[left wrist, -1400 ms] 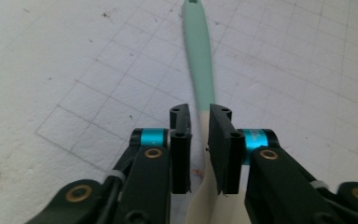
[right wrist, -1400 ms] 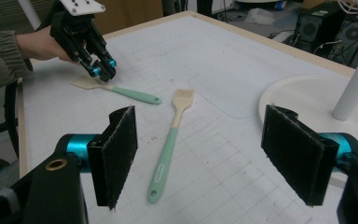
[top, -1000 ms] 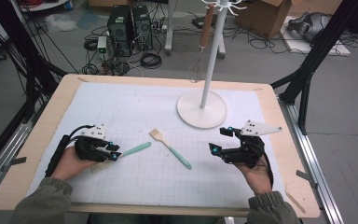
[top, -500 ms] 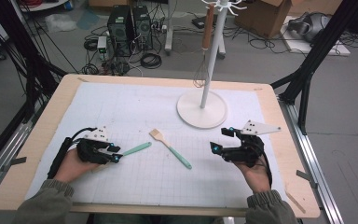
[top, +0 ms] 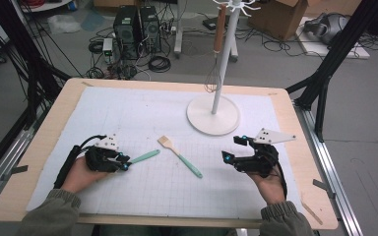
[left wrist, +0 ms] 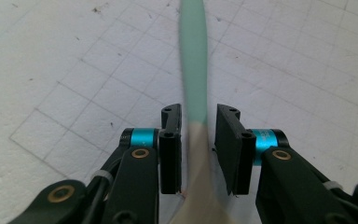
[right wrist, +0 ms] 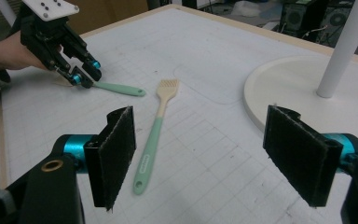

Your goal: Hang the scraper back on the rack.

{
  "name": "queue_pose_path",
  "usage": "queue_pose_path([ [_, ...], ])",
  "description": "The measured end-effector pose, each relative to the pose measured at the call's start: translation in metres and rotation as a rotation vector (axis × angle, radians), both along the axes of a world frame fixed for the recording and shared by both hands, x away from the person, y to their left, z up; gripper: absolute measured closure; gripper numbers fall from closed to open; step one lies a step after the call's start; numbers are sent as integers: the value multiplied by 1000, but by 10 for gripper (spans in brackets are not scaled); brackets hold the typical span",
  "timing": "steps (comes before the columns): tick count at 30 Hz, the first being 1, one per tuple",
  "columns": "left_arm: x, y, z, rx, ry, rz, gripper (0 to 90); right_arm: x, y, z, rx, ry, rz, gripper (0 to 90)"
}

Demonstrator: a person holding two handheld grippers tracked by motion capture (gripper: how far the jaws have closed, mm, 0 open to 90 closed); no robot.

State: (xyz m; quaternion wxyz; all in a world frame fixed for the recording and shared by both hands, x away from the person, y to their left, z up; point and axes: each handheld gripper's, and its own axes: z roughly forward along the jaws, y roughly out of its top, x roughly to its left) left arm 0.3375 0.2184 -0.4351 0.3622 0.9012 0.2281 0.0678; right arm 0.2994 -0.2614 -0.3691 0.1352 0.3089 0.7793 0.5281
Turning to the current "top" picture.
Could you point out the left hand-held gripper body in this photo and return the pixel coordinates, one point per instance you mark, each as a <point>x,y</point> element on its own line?
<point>100,160</point>

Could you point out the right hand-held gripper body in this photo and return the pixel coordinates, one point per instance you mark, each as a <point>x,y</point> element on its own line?
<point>259,164</point>

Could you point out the white hook stand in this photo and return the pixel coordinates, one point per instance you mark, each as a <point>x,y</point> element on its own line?
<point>213,121</point>

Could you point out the person's left hand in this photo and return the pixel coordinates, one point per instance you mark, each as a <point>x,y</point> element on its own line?
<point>78,177</point>

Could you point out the person's right hand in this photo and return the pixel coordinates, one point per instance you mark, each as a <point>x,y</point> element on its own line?
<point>270,190</point>

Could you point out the white grid mat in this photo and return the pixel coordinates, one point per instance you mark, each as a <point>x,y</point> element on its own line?
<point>144,111</point>

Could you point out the thin wooden stick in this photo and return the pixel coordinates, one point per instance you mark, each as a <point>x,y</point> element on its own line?
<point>312,213</point>

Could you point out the small white box device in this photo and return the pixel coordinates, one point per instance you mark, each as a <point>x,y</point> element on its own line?
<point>107,47</point>

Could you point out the black flat box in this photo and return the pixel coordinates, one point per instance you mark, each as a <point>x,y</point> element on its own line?
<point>210,23</point>

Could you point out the black computer tower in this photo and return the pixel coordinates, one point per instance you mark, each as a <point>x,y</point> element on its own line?
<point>151,29</point>
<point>126,32</point>

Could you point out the brown cardboard box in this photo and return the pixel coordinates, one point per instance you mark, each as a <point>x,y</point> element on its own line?
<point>277,19</point>

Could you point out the dark grey headset device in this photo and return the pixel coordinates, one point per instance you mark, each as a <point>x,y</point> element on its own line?
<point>326,28</point>

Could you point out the clear plastic bag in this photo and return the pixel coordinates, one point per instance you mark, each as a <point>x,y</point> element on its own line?
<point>64,24</point>

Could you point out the white floor board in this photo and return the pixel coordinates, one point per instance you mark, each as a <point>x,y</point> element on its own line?
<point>357,52</point>

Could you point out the round white table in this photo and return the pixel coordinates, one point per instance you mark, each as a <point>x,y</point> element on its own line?
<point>50,6</point>

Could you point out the grey metal bracket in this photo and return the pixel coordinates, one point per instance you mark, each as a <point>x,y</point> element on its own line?
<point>323,187</point>
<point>14,170</point>

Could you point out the aluminium rail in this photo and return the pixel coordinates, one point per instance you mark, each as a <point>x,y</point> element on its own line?
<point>333,177</point>
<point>0,167</point>

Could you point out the black metal frame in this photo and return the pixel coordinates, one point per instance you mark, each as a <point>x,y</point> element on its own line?
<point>334,55</point>
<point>29,65</point>

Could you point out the white floor stand frame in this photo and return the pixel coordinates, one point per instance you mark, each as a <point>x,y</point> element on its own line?
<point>178,32</point>

